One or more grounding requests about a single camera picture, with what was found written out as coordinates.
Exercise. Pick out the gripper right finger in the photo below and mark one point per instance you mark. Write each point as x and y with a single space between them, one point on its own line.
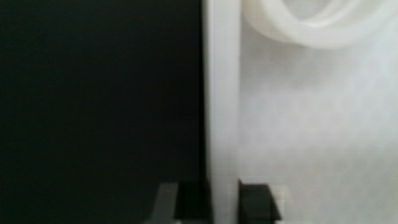
259 211

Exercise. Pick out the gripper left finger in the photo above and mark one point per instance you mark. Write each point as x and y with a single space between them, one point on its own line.
182 204

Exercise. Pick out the white desk top tray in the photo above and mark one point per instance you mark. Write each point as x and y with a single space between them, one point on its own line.
301 72

